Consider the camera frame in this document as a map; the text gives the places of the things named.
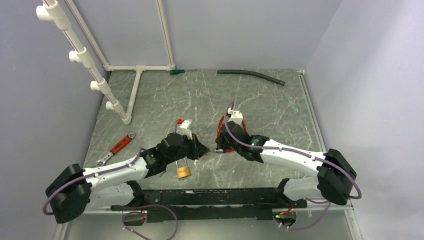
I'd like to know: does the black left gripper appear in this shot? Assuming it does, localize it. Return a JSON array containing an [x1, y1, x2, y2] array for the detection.
[[166, 132, 209, 165]]

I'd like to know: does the brass padlock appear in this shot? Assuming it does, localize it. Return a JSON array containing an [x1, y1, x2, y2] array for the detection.
[[175, 157, 191, 181]]

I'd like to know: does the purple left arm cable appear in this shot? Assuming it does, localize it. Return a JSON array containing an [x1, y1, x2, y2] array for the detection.
[[42, 119, 180, 240]]

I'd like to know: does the white PVC pipe frame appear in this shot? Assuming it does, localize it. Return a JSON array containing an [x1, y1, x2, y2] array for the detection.
[[35, 0, 176, 125]]

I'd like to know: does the red adjustable wrench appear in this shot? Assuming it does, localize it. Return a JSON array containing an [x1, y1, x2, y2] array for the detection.
[[94, 132, 136, 167]]

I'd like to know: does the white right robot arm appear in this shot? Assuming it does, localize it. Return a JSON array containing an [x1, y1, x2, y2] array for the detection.
[[215, 121, 357, 208]]

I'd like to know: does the aluminium frame rail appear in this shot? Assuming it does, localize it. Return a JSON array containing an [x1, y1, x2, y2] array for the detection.
[[296, 69, 354, 210]]

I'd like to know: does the dark rubber hose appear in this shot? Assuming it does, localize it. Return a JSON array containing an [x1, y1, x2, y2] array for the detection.
[[216, 69, 286, 87]]

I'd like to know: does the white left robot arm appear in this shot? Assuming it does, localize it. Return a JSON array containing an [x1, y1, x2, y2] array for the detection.
[[42, 132, 210, 224]]

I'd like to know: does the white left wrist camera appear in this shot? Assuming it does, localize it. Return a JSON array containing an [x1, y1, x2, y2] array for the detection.
[[175, 118, 196, 140]]

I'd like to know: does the red cable lock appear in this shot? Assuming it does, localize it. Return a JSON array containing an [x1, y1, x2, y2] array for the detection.
[[213, 115, 248, 154]]

